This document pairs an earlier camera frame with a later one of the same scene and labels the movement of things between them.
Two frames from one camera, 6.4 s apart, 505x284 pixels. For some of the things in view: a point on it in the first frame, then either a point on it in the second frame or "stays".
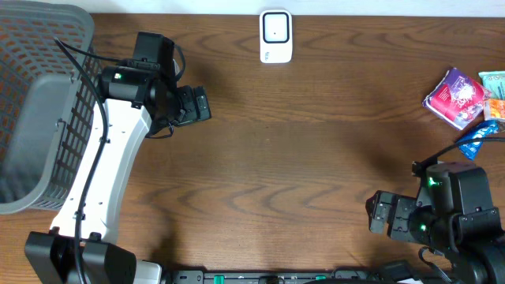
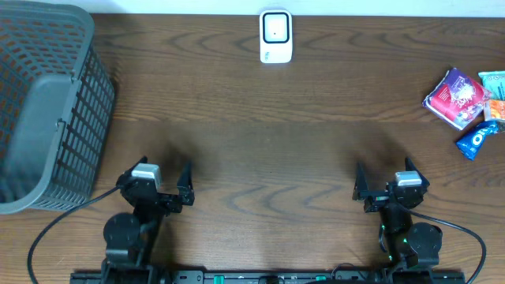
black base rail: [308, 277] stays
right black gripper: [398, 225] → [377, 199]
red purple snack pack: [458, 99] stays
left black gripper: [196, 104] → [164, 199]
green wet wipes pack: [494, 81] stays
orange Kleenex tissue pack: [494, 108] stays
